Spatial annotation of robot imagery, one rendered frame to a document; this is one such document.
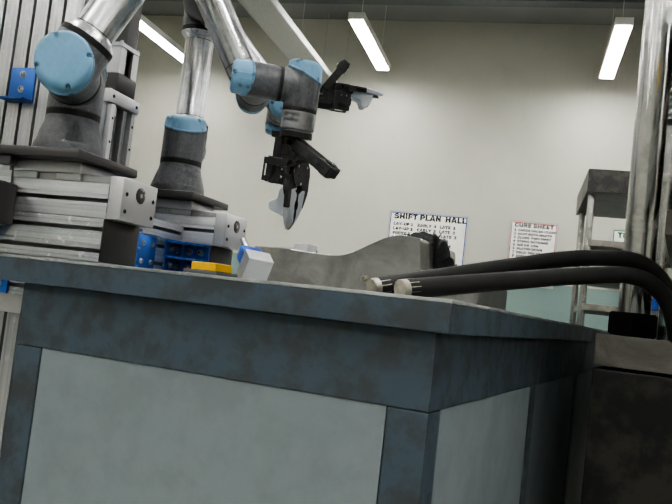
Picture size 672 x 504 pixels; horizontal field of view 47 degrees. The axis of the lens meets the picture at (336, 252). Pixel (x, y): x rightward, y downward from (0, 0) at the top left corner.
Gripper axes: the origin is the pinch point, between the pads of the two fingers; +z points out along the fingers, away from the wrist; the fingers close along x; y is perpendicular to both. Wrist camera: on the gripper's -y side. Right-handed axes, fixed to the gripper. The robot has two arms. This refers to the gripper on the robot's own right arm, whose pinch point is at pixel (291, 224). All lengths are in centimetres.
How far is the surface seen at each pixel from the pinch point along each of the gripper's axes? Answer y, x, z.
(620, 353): -71, -2, 13
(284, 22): 291, -468, -158
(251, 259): -6.9, 26.1, 6.4
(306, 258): -7.1, 4.4, 6.3
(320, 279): -11.3, 4.8, 10.0
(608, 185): -11, -476, -49
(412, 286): -45, 44, 4
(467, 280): -50, 35, 2
